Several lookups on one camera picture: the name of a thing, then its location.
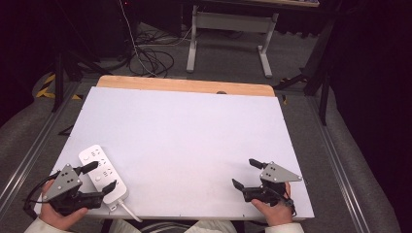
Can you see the aluminium rail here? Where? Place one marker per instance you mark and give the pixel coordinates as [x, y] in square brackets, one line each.
[35, 145]
[340, 168]

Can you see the wooden desk top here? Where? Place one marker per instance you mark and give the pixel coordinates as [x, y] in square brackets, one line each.
[285, 3]

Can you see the black metal stand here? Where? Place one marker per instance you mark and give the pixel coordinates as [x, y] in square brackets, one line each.
[59, 81]
[319, 61]

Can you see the person's light clothing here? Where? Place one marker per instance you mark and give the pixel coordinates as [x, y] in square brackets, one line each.
[168, 226]

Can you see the wooden table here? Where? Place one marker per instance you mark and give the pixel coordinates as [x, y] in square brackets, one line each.
[181, 84]

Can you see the person's left hand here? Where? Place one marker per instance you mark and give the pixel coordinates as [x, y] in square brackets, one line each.
[60, 220]

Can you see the dark curtain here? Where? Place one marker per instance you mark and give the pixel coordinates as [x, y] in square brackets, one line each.
[372, 81]

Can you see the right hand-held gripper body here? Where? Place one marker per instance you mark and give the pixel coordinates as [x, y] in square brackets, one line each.
[275, 176]

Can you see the yellow black floor tape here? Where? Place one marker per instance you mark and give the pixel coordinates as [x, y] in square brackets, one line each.
[47, 92]

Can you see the person's right hand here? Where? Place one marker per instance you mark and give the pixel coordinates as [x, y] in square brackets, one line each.
[275, 215]

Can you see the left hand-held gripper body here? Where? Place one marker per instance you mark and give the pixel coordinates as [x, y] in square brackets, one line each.
[64, 186]

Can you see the white power strip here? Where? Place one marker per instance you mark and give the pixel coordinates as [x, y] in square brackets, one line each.
[97, 168]

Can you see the white metal desk frame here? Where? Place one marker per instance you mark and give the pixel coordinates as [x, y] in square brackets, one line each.
[230, 21]

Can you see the white board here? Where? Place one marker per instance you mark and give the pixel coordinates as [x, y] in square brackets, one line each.
[181, 145]

